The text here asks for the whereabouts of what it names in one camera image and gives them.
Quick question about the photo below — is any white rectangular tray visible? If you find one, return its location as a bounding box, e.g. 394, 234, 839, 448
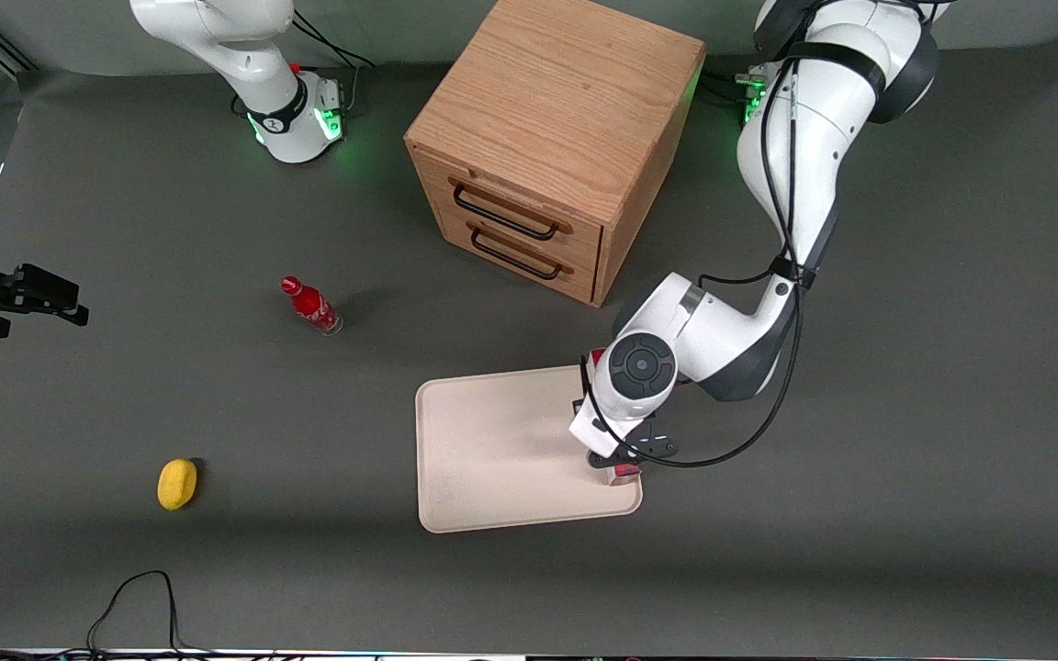
415, 365, 645, 535

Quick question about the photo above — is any yellow lemon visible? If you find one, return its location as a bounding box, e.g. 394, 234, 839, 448
157, 458, 199, 511

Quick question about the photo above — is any red cola bottle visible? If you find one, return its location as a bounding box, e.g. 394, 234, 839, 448
280, 275, 344, 337

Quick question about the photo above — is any wooden board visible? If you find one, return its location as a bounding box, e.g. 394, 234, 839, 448
403, 0, 707, 308

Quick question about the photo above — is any wooden drawer black handle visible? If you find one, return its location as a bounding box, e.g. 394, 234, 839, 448
411, 147, 605, 267
437, 204, 603, 307

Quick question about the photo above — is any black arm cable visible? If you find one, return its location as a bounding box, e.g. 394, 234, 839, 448
579, 0, 861, 470

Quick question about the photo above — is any thin black table cable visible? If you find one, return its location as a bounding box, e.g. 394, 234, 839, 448
86, 569, 183, 658

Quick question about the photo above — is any black base cable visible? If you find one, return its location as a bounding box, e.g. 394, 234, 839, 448
292, 11, 376, 73

